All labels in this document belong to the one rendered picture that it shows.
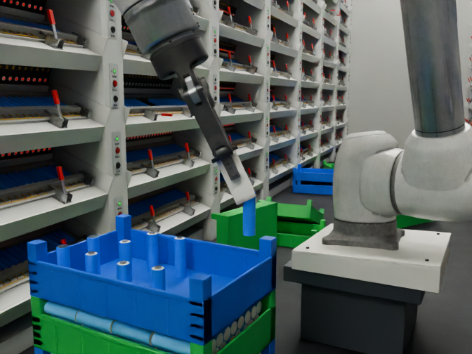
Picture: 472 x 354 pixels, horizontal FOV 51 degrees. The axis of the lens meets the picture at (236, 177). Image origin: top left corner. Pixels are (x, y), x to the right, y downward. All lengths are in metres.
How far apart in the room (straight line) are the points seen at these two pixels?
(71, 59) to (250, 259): 0.77
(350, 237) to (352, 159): 0.19
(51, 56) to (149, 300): 0.79
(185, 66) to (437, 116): 0.60
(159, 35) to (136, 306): 0.34
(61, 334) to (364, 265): 0.66
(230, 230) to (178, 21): 1.13
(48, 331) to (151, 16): 0.46
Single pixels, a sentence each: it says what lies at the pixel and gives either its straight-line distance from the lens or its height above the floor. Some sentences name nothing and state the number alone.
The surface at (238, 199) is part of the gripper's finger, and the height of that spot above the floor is 0.46.
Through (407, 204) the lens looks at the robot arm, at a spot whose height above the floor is 0.37.
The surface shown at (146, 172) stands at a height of 0.35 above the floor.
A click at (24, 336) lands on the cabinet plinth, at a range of 1.34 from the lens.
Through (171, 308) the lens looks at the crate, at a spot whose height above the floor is 0.36.
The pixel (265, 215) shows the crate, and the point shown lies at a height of 0.16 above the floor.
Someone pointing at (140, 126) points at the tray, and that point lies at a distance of 1.57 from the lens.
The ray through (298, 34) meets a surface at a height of 1.01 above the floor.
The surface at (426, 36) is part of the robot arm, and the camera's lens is 1.05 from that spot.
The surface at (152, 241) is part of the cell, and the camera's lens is 0.80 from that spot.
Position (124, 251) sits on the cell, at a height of 0.37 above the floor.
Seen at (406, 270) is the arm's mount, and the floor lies 0.24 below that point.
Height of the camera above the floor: 0.60
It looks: 9 degrees down
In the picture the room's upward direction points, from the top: straight up
